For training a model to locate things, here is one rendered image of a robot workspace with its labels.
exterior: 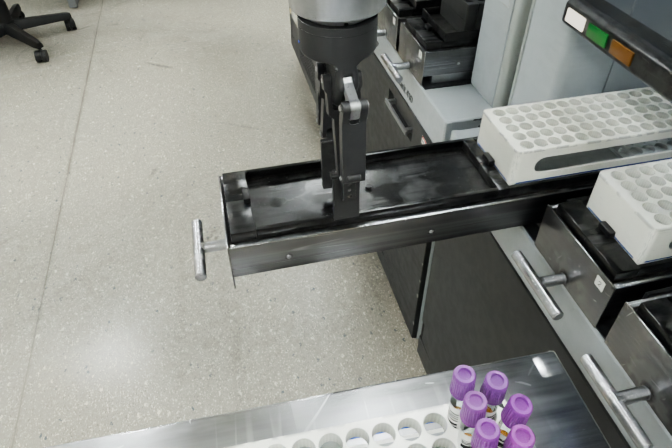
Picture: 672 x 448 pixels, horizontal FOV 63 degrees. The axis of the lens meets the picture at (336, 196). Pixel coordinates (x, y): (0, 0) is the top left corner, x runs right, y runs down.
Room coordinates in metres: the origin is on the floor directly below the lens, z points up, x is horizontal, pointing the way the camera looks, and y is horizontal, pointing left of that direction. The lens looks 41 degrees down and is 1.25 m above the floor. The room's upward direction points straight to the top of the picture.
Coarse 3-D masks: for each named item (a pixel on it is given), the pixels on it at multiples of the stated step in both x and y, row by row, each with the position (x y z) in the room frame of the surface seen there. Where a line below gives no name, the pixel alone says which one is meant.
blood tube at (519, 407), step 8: (512, 400) 0.17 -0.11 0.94; (520, 400) 0.18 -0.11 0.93; (528, 400) 0.17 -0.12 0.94; (504, 408) 0.18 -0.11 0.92; (512, 408) 0.17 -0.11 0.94; (520, 408) 0.17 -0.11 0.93; (528, 408) 0.17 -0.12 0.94; (504, 416) 0.17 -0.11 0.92; (512, 416) 0.17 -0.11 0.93; (520, 416) 0.16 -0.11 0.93; (528, 416) 0.17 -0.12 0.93; (504, 424) 0.17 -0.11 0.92; (512, 424) 0.17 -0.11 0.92; (504, 432) 0.17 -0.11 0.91
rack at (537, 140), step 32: (608, 96) 0.66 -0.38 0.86; (640, 96) 0.66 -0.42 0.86; (480, 128) 0.62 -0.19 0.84; (512, 128) 0.59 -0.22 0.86; (544, 128) 0.58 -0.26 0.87; (576, 128) 0.58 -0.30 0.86; (608, 128) 0.58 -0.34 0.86; (640, 128) 0.58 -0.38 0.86; (512, 160) 0.53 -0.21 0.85; (544, 160) 0.59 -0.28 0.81; (576, 160) 0.59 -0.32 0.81; (608, 160) 0.56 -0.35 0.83; (640, 160) 0.57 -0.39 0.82
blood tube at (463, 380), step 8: (456, 368) 0.20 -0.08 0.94; (464, 368) 0.20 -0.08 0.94; (456, 376) 0.19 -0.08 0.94; (464, 376) 0.19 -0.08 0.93; (472, 376) 0.19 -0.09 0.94; (456, 384) 0.19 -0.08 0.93; (464, 384) 0.19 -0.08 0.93; (472, 384) 0.19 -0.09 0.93; (456, 392) 0.19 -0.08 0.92; (464, 392) 0.18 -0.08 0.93; (456, 400) 0.19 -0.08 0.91; (456, 408) 0.19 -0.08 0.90; (448, 416) 0.19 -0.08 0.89; (456, 416) 0.19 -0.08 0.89; (456, 424) 0.19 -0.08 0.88
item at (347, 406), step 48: (384, 384) 0.25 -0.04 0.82; (432, 384) 0.25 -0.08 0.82; (480, 384) 0.25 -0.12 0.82; (528, 384) 0.25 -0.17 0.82; (144, 432) 0.21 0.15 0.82; (192, 432) 0.21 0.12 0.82; (240, 432) 0.21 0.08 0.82; (288, 432) 0.21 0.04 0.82; (384, 432) 0.21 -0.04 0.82; (576, 432) 0.21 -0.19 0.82
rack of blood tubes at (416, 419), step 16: (384, 416) 0.19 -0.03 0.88; (400, 416) 0.19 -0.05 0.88; (416, 416) 0.19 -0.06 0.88; (432, 416) 0.19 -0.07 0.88; (496, 416) 0.19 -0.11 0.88; (304, 432) 0.18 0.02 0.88; (320, 432) 0.18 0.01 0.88; (336, 432) 0.18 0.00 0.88; (352, 432) 0.18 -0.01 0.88; (368, 432) 0.18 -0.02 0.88; (432, 432) 0.20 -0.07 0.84; (448, 432) 0.18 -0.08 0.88
